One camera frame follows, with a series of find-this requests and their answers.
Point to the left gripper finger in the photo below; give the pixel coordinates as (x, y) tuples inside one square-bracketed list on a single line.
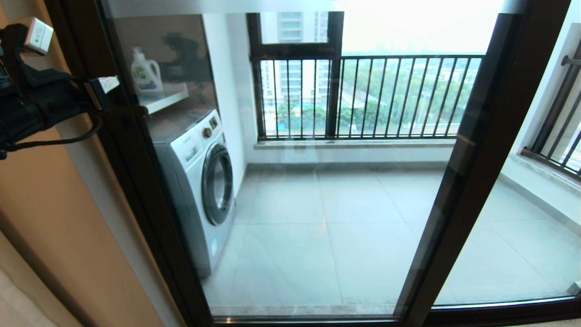
[(100, 91), (38, 36)]

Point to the black balcony window frame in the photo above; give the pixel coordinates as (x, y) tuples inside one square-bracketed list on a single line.
[(335, 91)]

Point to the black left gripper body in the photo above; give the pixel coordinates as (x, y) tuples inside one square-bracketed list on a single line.
[(41, 104)]

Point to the white front-load washing machine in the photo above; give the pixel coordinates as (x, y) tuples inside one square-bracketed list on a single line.
[(195, 181)]

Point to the short grey stone sill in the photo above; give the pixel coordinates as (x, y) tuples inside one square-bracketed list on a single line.
[(544, 179)]

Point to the long black balcony railing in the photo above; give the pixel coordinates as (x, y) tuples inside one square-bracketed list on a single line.
[(408, 57)]

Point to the dark brown fixed glass door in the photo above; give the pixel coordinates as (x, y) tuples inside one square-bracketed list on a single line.
[(504, 36)]

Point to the dark-framed sliding glass door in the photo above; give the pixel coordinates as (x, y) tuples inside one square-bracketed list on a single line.
[(66, 13)]

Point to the white wall shelf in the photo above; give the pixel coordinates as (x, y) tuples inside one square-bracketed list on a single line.
[(165, 96)]

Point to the dark brown niche panel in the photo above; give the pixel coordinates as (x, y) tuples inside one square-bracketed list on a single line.
[(190, 36)]

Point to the white detergent bottle green label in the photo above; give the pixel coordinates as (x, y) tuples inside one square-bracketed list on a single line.
[(145, 76)]

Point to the long grey stone sill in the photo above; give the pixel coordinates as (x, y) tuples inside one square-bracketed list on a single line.
[(354, 144)]

